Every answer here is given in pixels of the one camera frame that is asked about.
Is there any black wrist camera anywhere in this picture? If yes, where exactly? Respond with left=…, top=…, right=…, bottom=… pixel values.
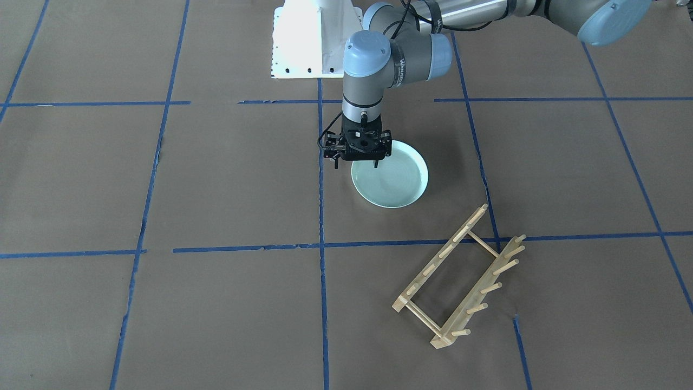
left=322, top=138, right=345, bottom=160

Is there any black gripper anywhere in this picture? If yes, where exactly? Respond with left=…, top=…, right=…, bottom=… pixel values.
left=334, top=123, right=392, bottom=170

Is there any light green round plate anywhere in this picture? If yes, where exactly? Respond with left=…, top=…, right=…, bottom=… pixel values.
left=351, top=140, right=429, bottom=209

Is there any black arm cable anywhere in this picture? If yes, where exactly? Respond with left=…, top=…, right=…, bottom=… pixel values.
left=317, top=111, right=344, bottom=150

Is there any wooden plate rack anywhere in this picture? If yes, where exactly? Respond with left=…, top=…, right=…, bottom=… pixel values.
left=391, top=203, right=526, bottom=349

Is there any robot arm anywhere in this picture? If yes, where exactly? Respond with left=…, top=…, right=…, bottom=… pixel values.
left=317, top=1, right=651, bottom=166

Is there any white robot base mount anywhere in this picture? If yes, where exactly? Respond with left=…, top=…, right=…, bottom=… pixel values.
left=271, top=1, right=363, bottom=79

